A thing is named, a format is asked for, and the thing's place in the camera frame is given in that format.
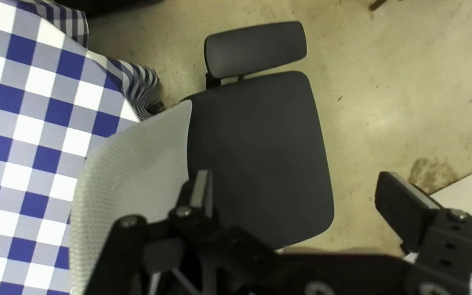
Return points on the white mesh office chair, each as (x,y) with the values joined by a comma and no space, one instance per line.
(252,137)

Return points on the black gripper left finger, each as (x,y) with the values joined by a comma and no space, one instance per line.
(190,247)

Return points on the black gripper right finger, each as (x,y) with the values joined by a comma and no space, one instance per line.
(439,237)

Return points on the blue white checkered tablecloth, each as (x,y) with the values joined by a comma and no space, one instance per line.
(59,102)

